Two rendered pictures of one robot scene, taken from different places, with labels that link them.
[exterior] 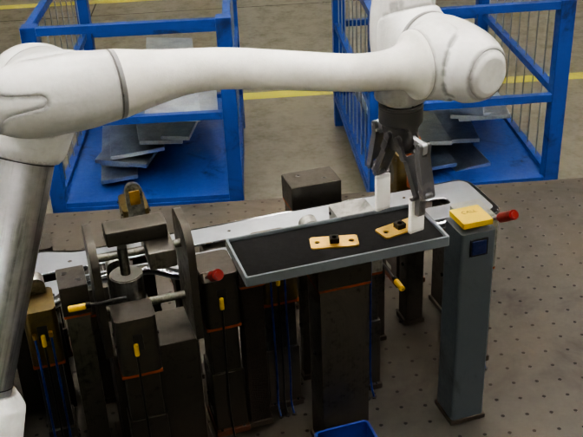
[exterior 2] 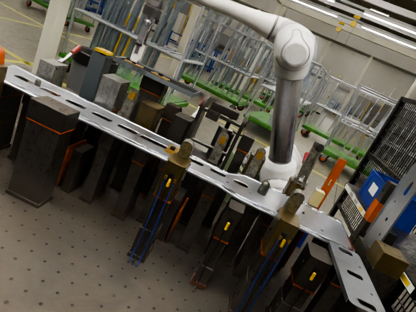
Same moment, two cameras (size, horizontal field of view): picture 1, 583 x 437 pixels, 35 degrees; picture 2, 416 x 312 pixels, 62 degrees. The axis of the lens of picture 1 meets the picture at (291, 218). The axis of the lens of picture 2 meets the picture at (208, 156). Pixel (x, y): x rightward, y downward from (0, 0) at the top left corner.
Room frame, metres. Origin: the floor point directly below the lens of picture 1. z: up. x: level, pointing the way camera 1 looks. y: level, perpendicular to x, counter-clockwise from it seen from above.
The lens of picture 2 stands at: (2.70, 0.72, 1.39)
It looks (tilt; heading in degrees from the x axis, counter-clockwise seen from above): 18 degrees down; 199
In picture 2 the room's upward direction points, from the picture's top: 25 degrees clockwise
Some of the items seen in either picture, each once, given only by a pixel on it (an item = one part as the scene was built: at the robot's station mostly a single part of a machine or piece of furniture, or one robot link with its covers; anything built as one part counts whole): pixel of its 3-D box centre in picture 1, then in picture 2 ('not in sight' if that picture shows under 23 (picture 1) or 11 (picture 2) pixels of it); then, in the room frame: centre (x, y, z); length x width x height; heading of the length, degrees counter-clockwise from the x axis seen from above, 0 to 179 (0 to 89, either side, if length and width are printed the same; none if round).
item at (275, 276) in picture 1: (337, 242); (158, 76); (1.42, -0.08, 1.16); 0.37 x 0.14 x 0.02; 106
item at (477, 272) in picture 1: (464, 322); (87, 101); (1.49, -0.33, 0.92); 0.08 x 0.08 x 0.44; 16
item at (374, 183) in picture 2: not in sight; (389, 199); (1.04, 0.99, 1.10); 0.30 x 0.17 x 0.13; 13
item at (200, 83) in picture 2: not in sight; (221, 64); (-5.58, -2.84, 0.89); 1.90 x 1.00 x 1.77; 96
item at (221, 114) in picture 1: (152, 85); not in sight; (4.07, 0.61, 0.48); 1.20 x 0.80 x 0.95; 1
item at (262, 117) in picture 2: not in sight; (286, 97); (-5.27, -0.93, 0.89); 1.90 x 1.00 x 1.77; 4
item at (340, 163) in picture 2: not in sight; (309, 215); (1.36, 0.74, 0.95); 0.03 x 0.01 x 0.50; 106
